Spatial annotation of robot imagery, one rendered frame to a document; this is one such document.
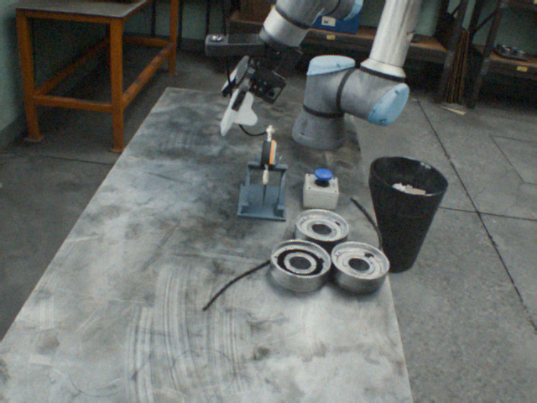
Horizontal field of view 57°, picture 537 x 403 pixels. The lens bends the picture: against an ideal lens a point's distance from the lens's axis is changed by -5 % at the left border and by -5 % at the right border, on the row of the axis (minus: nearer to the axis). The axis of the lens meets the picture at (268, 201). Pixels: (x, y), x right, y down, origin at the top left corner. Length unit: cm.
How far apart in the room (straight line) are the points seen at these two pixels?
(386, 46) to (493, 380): 129
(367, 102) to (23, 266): 154
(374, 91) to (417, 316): 114
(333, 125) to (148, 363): 84
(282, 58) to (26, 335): 64
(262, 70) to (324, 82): 39
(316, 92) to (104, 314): 80
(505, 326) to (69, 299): 183
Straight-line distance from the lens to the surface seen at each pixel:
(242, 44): 96
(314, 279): 87
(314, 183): 112
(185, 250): 96
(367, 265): 95
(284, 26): 93
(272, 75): 97
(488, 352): 216
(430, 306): 224
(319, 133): 137
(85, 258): 95
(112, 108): 296
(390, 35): 128
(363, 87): 128
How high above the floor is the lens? 139
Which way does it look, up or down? 32 degrees down
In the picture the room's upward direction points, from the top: 8 degrees clockwise
